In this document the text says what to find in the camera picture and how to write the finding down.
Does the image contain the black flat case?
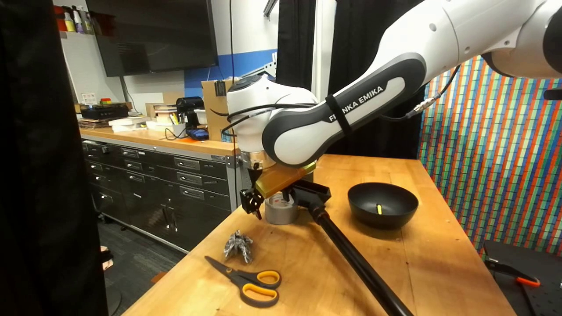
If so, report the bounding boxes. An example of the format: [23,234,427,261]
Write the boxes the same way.
[79,103,134,124]

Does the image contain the cardboard shipping box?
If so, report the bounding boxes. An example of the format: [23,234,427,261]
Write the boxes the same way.
[200,78,237,145]

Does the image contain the olive wrist camera block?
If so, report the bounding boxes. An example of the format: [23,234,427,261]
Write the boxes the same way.
[255,162,320,199]

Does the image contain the large black foreground drape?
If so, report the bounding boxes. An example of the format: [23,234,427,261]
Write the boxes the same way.
[0,0,111,316]

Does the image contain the grey masking tape roll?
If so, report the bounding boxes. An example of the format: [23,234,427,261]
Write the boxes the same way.
[264,192,299,227]

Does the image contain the yellow handled scissors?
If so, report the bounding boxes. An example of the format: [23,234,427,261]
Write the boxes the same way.
[202,255,283,311]

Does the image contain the black bowl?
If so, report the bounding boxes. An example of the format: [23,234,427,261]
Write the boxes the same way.
[346,182,420,232]

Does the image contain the white plastic tray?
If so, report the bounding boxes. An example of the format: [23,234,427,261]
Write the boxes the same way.
[107,115,172,139]

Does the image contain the orange handled tool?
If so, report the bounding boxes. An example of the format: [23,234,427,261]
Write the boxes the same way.
[483,259,543,290]

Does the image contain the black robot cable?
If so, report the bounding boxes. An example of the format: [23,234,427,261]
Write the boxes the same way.
[402,64,464,124]
[209,101,322,139]

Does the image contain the black wood-topped tool cabinet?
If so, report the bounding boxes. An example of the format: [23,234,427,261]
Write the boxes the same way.
[77,127,260,255]

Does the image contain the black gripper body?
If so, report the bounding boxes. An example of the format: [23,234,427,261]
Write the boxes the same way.
[248,164,267,196]

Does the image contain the black benchtop device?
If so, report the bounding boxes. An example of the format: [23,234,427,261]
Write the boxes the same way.
[174,96,211,141]

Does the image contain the black wall monitor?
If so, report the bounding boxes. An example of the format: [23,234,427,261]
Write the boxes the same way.
[86,0,220,80]

